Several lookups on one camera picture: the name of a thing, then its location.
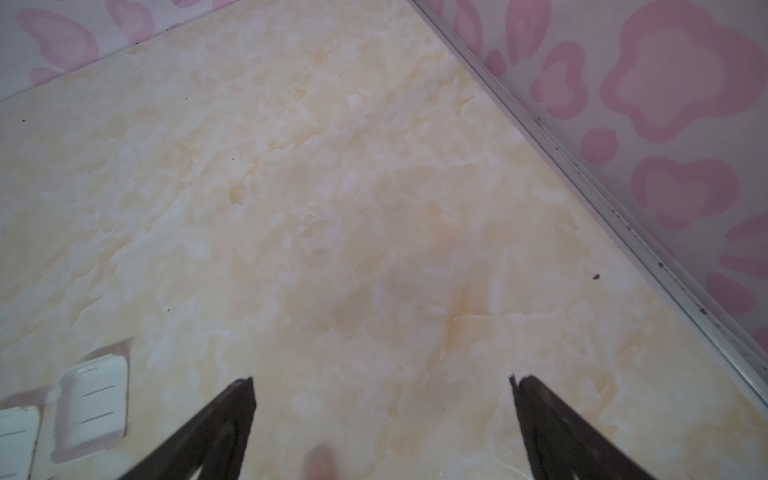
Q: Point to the white battery cover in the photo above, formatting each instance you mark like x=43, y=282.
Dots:
x=91, y=409
x=19, y=429

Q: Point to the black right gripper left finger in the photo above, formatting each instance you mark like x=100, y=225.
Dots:
x=211, y=445

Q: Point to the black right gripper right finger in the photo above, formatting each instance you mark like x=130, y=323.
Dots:
x=561, y=444

